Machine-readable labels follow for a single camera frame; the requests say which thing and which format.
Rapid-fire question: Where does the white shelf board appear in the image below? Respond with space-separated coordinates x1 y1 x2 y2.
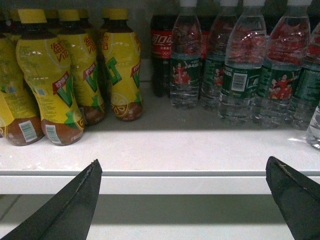
0 82 320 195

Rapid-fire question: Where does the clear water bottle green label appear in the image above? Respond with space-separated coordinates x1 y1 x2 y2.
306 104 320 150
200 0 239 111
218 0 267 124
288 25 320 130
252 0 311 129
169 0 202 109

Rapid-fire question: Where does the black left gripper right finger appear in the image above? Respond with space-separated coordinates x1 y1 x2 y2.
265 156 320 240

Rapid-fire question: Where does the yellow lemon tea bottle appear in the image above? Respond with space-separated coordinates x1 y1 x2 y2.
58 9 105 126
0 11 44 146
16 9 85 146
101 8 144 122

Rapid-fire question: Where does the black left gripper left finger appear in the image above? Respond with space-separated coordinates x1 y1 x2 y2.
2 159 103 240

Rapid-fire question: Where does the dark cola bottle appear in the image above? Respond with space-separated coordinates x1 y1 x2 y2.
150 14 177 97

